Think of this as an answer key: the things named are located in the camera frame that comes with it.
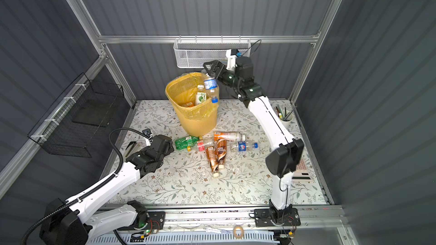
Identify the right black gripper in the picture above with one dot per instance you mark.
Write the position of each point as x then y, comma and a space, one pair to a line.
217, 71

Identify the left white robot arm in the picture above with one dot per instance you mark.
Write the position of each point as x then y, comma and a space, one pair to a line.
76, 221

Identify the brown coffee bottle left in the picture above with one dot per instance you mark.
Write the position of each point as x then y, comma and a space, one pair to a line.
213, 162

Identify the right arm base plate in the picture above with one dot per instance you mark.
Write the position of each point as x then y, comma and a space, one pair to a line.
289, 218

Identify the green plastic bottle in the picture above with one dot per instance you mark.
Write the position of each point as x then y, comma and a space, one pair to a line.
186, 142

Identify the orange label clear bottle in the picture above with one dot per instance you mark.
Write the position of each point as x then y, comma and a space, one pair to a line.
188, 104

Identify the white wire mesh basket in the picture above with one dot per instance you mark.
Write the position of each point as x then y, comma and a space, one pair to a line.
192, 54

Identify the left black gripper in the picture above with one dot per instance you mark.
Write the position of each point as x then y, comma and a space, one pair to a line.
143, 152

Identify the white pen holder cup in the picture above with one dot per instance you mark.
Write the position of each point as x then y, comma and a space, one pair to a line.
285, 116

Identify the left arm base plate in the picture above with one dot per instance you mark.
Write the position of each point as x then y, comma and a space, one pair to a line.
155, 221

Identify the blue label water bottle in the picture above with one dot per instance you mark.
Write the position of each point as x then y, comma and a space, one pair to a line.
212, 90

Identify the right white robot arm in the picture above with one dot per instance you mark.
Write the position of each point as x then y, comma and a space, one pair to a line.
286, 150

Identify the orange white label bottle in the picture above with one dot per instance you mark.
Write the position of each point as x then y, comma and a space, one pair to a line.
229, 136

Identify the brown coffee bottle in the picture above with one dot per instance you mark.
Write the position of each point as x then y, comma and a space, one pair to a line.
213, 162
221, 153

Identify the blue label pepsi bottle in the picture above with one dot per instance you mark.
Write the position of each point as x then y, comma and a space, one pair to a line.
243, 146

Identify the red label clear bottle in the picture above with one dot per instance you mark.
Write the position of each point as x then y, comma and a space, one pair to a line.
205, 145

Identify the roll of tape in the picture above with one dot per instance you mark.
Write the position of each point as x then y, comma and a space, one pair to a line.
238, 232

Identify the black wire mesh basket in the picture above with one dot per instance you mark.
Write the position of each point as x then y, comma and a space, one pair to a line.
79, 125

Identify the brown coffee bottle right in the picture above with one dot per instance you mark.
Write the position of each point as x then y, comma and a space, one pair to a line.
221, 153

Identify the green lime label bottle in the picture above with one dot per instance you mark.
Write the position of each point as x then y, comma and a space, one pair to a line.
201, 95

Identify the yellow slatted waste bin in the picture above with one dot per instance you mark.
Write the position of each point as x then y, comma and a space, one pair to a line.
200, 119

